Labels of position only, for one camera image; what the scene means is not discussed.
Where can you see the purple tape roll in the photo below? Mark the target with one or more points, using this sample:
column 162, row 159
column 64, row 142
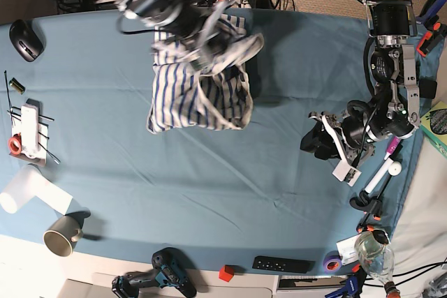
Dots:
column 332, row 263

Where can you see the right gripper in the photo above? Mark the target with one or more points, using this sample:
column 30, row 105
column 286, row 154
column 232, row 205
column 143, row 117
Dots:
column 200, row 36

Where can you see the green AA battery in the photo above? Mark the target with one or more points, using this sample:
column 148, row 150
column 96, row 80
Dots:
column 17, row 86

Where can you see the white paper card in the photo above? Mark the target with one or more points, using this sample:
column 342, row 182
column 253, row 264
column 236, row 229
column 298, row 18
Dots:
column 346, row 250

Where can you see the red cube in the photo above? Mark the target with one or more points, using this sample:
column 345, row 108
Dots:
column 226, row 273

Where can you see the white marker pen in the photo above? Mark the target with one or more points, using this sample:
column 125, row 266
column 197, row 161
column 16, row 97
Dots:
column 390, row 166

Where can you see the red tape roll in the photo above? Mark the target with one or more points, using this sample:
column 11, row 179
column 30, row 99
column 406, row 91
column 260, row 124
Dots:
column 15, row 144

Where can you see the grey ceramic mug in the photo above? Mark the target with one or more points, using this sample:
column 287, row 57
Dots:
column 62, row 236

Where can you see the black cable tie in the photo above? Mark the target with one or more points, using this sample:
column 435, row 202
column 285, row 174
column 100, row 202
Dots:
column 8, row 96

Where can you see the white plastic box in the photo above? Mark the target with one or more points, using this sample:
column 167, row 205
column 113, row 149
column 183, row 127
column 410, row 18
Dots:
column 29, row 130

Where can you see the blue spring clamp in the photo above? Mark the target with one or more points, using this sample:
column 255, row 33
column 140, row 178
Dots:
column 352, row 286

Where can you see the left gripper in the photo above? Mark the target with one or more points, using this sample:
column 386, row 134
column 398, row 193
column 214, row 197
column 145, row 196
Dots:
column 350, row 126

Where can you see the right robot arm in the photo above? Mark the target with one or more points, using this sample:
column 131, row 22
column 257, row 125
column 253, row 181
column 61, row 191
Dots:
column 146, row 16

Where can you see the translucent white plastic cup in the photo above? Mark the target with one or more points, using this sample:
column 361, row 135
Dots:
column 29, row 183

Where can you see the black teal power drill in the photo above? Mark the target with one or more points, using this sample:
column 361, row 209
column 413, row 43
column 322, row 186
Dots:
column 166, row 272

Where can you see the purple glue tube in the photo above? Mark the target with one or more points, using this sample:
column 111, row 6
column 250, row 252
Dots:
column 391, row 147

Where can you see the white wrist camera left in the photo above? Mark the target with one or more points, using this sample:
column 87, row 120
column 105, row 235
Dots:
column 346, row 173

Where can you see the black computer mouse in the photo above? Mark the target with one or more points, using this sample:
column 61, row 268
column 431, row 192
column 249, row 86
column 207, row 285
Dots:
column 25, row 40

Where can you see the blue table cloth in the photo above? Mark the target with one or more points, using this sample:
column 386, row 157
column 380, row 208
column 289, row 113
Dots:
column 221, row 197

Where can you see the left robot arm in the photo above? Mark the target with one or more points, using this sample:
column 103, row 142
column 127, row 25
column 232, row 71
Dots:
column 392, row 80

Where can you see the black small block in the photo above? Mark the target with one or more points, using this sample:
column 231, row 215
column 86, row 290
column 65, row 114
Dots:
column 427, row 88

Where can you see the black remote control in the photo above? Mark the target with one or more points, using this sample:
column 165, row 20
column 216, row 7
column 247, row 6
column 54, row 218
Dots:
column 282, row 264

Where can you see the blue white striped T-shirt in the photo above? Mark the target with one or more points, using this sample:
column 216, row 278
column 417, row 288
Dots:
column 219, row 99

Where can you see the green cardboard box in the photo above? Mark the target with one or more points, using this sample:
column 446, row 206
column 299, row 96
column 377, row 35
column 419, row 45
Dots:
column 434, row 126

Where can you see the black orange bar clamp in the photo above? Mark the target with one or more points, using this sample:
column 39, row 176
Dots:
column 371, row 206

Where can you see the red black spring clamp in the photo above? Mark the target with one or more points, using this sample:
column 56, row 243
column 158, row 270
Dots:
column 431, row 39

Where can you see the clear plastic bottle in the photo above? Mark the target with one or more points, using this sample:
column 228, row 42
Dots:
column 376, row 257

